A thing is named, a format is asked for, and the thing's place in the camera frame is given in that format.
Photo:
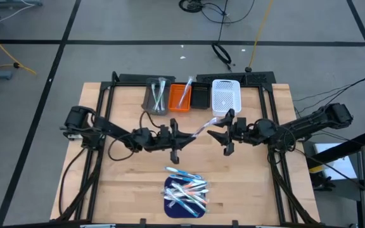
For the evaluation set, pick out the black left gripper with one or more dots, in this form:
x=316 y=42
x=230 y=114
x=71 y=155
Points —
x=163 y=137

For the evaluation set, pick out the black floor clamp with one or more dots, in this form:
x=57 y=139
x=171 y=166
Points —
x=323 y=183

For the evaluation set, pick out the silver metal bracket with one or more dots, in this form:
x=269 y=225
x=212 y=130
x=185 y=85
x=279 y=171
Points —
x=97 y=226

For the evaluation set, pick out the white paper sheet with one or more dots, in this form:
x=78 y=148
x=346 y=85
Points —
x=341 y=168

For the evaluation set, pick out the black plastic basket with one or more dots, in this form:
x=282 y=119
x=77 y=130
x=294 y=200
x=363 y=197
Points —
x=200 y=96

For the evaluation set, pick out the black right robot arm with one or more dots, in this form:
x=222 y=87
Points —
x=303 y=125

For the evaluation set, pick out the black table clamp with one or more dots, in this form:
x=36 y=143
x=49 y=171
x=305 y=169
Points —
x=235 y=223
x=143 y=222

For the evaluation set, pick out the black desk beam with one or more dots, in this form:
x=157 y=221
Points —
x=337 y=150

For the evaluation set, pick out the grey plastic bin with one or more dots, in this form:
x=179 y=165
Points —
x=147 y=104

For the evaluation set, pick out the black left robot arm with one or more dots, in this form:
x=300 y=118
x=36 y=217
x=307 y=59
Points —
x=112 y=128

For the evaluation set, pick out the dark blue mat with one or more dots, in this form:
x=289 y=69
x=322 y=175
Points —
x=171 y=212

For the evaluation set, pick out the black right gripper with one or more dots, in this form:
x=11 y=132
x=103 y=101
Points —
x=241 y=131

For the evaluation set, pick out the white perforated basket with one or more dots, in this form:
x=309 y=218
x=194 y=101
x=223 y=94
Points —
x=227 y=98

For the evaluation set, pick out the orange plastic basket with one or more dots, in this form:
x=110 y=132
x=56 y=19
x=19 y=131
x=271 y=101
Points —
x=173 y=101

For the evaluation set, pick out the black table frame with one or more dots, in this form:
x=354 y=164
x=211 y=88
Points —
x=128 y=84

